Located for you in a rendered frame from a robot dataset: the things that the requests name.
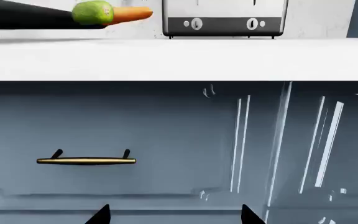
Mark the brass drawer handle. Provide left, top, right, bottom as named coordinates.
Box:
left=36, top=148, right=137, bottom=166

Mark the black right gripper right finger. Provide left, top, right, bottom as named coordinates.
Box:
left=241, top=203, right=266, bottom=224

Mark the blue-grey cabinet drawer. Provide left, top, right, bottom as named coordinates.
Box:
left=0, top=80, right=358, bottom=224

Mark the black flat tray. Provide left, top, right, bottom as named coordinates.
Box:
left=0, top=0, right=109, bottom=30

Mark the orange carrot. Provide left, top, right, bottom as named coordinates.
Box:
left=101, top=6, right=154, bottom=26

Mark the silver two-knob toaster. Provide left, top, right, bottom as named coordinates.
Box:
left=161, top=0, right=290, bottom=40

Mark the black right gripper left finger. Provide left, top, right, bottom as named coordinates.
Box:
left=84, top=203, right=111, bottom=224

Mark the green round vegetable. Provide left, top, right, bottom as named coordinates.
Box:
left=71, top=0, right=115, bottom=26

